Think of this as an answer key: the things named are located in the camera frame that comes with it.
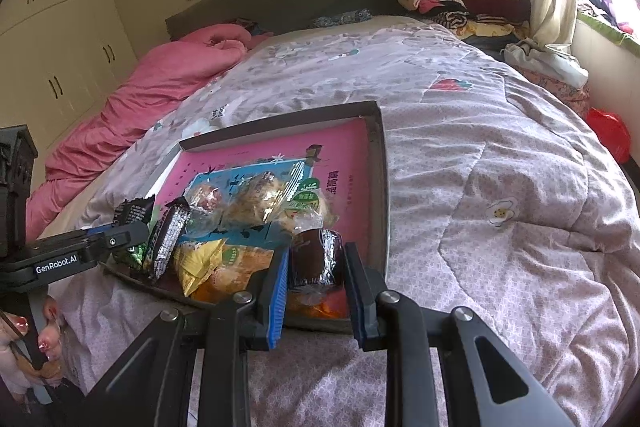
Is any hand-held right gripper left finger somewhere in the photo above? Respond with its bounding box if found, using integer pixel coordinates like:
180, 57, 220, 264
70, 246, 293, 427

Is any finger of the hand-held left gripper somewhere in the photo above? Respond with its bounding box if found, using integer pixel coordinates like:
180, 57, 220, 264
82, 220, 152, 265

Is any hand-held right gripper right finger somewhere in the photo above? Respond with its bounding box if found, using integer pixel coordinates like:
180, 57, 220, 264
344, 242, 577, 427

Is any plain black snack packet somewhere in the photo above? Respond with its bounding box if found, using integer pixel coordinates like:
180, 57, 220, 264
114, 198, 157, 229

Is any black silver striped packet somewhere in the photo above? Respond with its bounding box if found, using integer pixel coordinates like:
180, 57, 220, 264
144, 198, 194, 284

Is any brown cake packet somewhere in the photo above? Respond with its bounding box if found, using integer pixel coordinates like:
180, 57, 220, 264
289, 229, 347, 291

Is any clear packet with reddish pastry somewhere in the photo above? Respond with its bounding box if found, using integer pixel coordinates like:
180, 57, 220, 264
182, 179, 232, 228

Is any green printed pastry packet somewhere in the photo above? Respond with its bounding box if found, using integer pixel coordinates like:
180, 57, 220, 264
277, 178, 337, 235

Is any dark cardboard tray box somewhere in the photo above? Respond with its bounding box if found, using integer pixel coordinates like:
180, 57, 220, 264
102, 99, 391, 335

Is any person's left hand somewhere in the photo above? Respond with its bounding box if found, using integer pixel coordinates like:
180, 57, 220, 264
0, 294, 67, 396

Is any green snack packet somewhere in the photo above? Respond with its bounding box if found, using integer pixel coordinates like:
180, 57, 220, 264
114, 241, 152, 269

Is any orange snack packet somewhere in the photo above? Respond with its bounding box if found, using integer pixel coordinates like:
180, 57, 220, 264
190, 244, 276, 304

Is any yellow snack packet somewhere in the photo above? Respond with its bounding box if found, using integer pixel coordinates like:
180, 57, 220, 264
171, 238, 227, 299

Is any clear flaky pastry packet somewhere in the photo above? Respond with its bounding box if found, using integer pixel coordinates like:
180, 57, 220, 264
222, 172, 293, 230

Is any pink duvet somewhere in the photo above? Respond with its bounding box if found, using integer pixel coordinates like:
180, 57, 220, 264
25, 23, 274, 244

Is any cream wardrobe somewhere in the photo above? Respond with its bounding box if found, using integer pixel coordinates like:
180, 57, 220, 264
0, 0, 139, 144

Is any dark floral cloth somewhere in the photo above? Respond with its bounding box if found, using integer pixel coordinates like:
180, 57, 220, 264
309, 8, 376, 28

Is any pink patterned cloth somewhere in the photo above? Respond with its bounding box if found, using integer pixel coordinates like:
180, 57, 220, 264
515, 67, 593, 121

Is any red bag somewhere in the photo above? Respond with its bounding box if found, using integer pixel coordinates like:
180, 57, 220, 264
584, 107, 633, 166

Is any white crumpled cloth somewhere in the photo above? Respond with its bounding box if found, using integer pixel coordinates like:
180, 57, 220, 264
501, 38, 591, 91

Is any green window sill cover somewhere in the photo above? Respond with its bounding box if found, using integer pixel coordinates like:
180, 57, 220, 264
574, 9, 640, 54

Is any heap of colourful clothes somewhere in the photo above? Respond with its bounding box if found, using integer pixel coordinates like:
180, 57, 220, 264
576, 0, 640, 38

